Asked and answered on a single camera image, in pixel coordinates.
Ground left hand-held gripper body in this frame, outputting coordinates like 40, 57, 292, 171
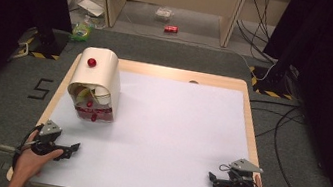
30, 117, 69, 160

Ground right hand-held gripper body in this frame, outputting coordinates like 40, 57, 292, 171
222, 155, 266, 187

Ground cream storage box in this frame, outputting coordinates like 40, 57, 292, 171
63, 43, 128, 126

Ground person's left hand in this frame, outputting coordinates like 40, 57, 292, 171
10, 126, 68, 187

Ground pile of red packets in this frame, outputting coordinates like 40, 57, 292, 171
74, 102, 116, 123

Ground yellow green packet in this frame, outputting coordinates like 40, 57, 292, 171
75, 86, 92, 104

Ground white table sheet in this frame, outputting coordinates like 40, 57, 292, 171
28, 59, 261, 187

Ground black stand with striped base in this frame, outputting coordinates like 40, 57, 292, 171
245, 57, 300, 102
17, 13, 73, 63

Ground green plastic bag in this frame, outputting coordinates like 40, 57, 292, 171
69, 20, 95, 44

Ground white cardboard sheet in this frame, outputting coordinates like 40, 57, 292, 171
75, 0, 107, 19

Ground red drink can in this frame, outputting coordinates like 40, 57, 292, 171
163, 23, 180, 35

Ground clear plastic container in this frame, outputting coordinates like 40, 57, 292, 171
154, 6, 176, 23

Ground black left gripper strap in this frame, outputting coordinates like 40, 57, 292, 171
10, 120, 46, 175

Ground black floor cable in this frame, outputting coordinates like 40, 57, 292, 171
235, 98, 333, 187

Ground white floor cable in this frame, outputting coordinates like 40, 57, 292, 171
115, 27, 278, 84

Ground black socket cables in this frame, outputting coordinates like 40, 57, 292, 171
230, 0, 287, 64

